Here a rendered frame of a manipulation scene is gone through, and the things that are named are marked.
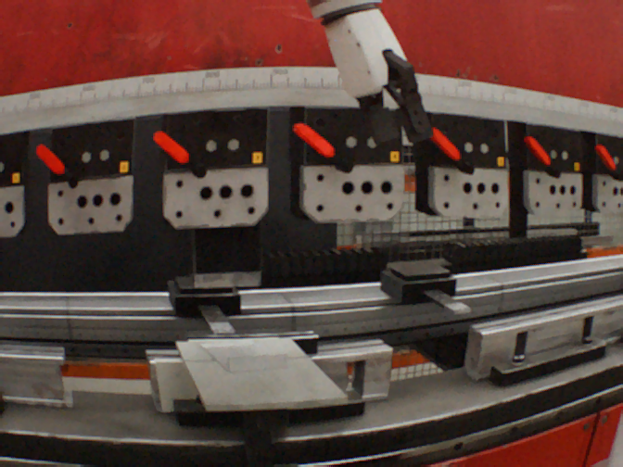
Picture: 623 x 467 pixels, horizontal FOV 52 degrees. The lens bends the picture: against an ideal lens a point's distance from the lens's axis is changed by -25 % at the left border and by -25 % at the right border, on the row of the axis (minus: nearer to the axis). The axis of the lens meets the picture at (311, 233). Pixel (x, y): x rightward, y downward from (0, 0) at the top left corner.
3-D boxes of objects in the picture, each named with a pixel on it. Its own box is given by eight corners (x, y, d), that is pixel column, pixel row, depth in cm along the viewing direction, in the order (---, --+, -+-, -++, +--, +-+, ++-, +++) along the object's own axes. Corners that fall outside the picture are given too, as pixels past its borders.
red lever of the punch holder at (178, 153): (159, 129, 103) (209, 170, 106) (158, 128, 107) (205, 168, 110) (152, 139, 103) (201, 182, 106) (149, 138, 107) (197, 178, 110)
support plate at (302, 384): (206, 410, 91) (205, 404, 91) (176, 347, 116) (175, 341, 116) (347, 402, 96) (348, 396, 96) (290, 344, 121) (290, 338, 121)
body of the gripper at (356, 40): (305, 22, 87) (338, 102, 89) (334, 6, 78) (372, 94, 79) (360, 9, 89) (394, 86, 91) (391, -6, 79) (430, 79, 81)
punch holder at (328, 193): (303, 223, 115) (305, 106, 112) (287, 213, 123) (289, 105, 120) (404, 220, 119) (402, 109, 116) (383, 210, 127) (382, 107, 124)
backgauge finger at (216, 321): (188, 343, 120) (185, 312, 119) (168, 300, 145) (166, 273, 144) (262, 341, 124) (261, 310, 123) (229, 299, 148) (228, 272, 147)
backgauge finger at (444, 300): (432, 324, 132) (435, 296, 131) (379, 290, 156) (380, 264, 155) (488, 315, 135) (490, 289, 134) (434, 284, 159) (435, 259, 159)
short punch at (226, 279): (196, 289, 116) (194, 223, 114) (194, 285, 118) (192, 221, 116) (261, 286, 119) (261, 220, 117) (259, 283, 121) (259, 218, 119)
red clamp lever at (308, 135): (303, 120, 108) (356, 166, 112) (295, 119, 112) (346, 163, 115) (294, 131, 108) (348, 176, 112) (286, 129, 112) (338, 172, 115)
